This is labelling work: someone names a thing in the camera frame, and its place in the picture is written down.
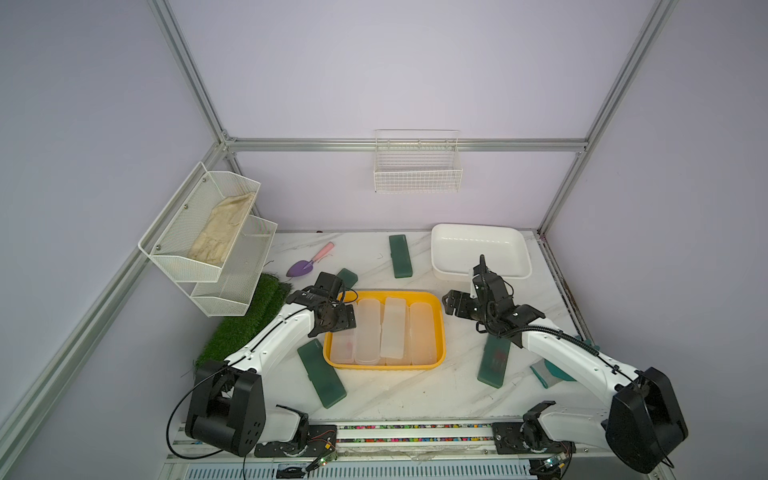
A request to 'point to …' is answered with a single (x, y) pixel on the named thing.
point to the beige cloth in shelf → (222, 226)
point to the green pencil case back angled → (349, 279)
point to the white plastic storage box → (456, 249)
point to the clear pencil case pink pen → (343, 346)
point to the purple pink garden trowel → (303, 267)
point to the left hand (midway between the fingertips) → (337, 327)
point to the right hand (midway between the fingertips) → (457, 304)
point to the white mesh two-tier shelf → (219, 290)
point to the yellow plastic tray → (353, 296)
